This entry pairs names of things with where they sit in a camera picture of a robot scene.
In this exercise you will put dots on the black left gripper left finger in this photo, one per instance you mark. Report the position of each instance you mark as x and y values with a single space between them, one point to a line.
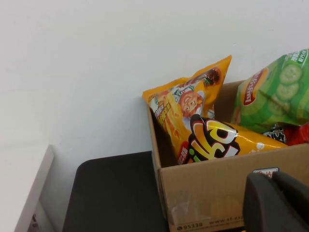
265 207

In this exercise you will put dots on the orange bag black-red logo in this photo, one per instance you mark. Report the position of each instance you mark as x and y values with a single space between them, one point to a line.
251 142

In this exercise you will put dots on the green cucumber chip bag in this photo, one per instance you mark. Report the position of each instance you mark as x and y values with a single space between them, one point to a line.
265 104

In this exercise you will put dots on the red snack bag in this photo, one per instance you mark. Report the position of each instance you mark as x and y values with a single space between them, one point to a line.
299 135

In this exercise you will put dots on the orange chip bag cartoon chef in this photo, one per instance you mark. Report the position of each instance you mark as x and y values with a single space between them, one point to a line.
183 101

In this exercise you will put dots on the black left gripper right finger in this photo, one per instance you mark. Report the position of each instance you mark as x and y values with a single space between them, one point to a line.
292 186

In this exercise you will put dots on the white cabinet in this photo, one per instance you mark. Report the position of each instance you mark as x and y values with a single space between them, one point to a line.
36 183

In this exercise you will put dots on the cardboard box with F2 print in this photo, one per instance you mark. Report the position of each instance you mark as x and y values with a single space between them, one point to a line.
205 188

